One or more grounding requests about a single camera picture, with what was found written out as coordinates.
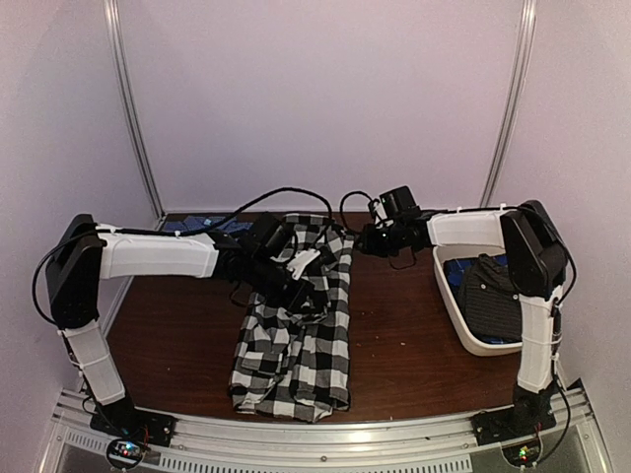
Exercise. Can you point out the folded blue shirt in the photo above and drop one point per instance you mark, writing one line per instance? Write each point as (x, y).
(192, 223)

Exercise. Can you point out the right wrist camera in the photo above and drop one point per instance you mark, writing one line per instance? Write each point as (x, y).
(378, 213)

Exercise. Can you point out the right aluminium frame post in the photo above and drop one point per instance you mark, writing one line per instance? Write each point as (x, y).
(523, 49)

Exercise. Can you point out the dark striped shirt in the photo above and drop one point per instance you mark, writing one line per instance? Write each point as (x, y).
(488, 300)

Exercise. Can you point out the left small circuit board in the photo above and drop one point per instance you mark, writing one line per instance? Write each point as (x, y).
(125, 454)

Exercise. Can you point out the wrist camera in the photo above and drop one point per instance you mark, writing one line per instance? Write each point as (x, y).
(298, 266)
(378, 213)

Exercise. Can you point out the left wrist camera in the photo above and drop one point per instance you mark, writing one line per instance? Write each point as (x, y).
(298, 266)

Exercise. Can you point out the front aluminium rail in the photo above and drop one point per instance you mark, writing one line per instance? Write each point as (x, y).
(436, 444)

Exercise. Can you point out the aluminium frame post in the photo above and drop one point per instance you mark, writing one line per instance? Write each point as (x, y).
(130, 112)
(523, 49)

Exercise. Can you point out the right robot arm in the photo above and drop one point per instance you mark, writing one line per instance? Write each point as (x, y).
(537, 261)

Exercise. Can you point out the black white checked shirt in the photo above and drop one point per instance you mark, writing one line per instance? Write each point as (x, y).
(297, 366)

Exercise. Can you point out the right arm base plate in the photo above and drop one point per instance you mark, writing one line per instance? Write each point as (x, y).
(507, 424)

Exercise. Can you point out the small circuit board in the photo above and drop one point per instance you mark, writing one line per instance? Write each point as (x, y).
(522, 454)
(125, 454)

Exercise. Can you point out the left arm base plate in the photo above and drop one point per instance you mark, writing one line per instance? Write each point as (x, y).
(142, 426)

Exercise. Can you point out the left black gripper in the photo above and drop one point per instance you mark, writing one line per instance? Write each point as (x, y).
(295, 299)

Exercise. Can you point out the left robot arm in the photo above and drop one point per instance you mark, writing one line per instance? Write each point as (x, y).
(89, 253)

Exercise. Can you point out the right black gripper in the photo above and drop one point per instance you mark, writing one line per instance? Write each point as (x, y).
(370, 244)

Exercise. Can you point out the blue shirt in basket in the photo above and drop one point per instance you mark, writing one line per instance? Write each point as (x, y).
(456, 273)

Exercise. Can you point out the right small circuit board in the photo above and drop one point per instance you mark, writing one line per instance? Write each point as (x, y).
(522, 454)

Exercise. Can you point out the left aluminium frame post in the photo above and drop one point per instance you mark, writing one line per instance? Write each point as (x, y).
(130, 112)

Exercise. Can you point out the white plastic basket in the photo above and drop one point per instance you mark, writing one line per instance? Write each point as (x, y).
(469, 342)

